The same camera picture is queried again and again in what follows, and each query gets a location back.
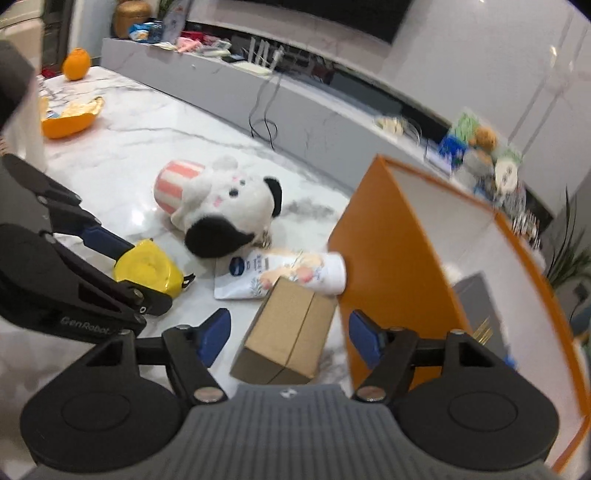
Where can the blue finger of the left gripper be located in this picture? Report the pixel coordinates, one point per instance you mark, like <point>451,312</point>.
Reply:
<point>105,242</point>
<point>142,299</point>

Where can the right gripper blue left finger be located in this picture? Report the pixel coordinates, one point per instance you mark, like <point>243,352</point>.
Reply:
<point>191,351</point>

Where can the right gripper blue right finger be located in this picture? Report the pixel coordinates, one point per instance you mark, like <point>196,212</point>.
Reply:
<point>389,356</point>

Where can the yellow round pouch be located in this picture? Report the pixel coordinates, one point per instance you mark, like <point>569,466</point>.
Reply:
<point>146,264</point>

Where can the brown cardboard box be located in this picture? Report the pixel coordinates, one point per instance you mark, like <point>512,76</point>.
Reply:
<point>285,341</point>

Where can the floral white cream tube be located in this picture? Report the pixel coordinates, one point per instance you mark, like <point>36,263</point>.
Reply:
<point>251,274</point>

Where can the black gift box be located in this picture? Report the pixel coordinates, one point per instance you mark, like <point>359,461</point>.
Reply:
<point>480,311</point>

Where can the white black plush toy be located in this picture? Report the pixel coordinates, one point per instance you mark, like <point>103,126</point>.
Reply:
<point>219,209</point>

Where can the orange storage box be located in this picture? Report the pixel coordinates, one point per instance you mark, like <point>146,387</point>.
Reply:
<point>404,232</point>

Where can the orange peel bowl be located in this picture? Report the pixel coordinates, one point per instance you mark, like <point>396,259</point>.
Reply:
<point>75,118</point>

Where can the orange fruit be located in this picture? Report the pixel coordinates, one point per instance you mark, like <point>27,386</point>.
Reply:
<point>76,65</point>

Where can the green potted plant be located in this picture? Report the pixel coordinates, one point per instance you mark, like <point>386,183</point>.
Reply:
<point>570,258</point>

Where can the white round fan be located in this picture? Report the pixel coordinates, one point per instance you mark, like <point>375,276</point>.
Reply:
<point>506,175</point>

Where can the gold vase with dried flowers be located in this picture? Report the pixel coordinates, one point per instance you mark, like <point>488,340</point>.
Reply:
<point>128,13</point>

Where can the brown teddy bear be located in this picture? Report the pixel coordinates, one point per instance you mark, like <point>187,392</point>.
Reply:
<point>484,138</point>

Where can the white wifi router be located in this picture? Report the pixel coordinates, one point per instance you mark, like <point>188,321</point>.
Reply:
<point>261,58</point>

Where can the long grey tv console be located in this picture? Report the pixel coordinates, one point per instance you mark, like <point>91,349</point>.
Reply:
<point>300,120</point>

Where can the black television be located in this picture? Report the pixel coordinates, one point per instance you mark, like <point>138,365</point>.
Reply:
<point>379,18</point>

